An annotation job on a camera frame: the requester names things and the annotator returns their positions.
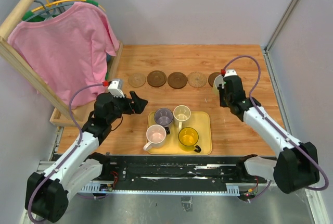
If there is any pink ceramic mug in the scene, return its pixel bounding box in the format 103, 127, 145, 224
143, 125, 167, 151

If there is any pink t-shirt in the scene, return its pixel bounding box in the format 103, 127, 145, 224
7, 2, 119, 108

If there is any cream ceramic mug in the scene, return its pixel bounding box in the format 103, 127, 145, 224
173, 105, 191, 131

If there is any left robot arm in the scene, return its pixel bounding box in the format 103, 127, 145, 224
25, 91, 148, 223

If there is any yellow glass mug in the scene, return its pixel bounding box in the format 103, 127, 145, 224
178, 127, 201, 153

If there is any aluminium corner post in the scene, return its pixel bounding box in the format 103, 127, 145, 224
262, 0, 300, 54

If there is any woven rattan coaster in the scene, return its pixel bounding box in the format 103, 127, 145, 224
128, 73, 146, 88
187, 71, 207, 88

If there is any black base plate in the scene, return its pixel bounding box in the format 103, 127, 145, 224
90, 153, 266, 188

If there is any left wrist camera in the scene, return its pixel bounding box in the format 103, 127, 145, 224
108, 79, 125, 98

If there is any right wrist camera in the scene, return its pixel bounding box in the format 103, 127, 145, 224
221, 69, 237, 78

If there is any grey slotted cable duct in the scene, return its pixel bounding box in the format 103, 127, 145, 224
79, 181, 240, 196

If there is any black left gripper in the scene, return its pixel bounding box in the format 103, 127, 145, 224
107, 91, 148, 123

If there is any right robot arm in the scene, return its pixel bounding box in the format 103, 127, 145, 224
214, 73, 319, 194

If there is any purple glass mug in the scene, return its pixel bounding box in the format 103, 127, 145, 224
153, 108, 174, 127

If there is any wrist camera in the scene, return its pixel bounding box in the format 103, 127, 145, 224
108, 79, 125, 98
221, 69, 237, 78

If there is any white green-handled mug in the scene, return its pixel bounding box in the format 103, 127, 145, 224
212, 75, 224, 95

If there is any brown ceramic coaster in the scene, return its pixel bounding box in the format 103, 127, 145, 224
208, 72, 221, 87
147, 70, 167, 88
167, 72, 188, 89

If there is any wooden clothes rack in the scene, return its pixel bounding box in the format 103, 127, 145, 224
1, 0, 122, 126

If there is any grey-blue clothes hanger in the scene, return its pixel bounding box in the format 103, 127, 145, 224
21, 0, 74, 22

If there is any teal garment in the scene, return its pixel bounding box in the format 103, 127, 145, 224
106, 53, 116, 64

